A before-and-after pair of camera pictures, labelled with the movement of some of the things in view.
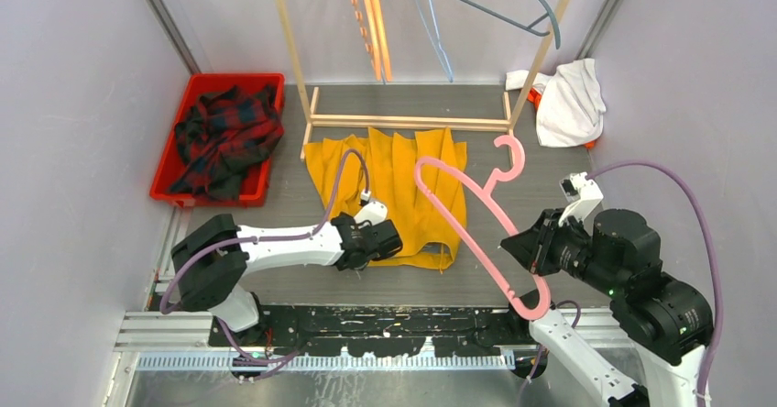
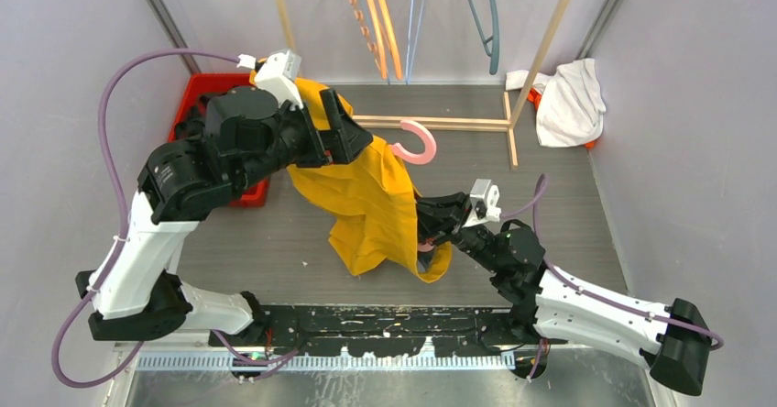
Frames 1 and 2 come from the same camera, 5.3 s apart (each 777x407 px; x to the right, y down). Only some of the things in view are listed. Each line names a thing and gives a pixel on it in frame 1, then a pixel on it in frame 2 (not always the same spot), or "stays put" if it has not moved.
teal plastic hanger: (550, 14) -> (491, 43)
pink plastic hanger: (489, 190) -> (418, 159)
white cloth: (571, 107) stays put
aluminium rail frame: (162, 337) stays put
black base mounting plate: (384, 330) stays put
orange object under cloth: (535, 96) stays put
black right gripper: (532, 248) -> (441, 215)
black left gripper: (346, 214) -> (341, 144)
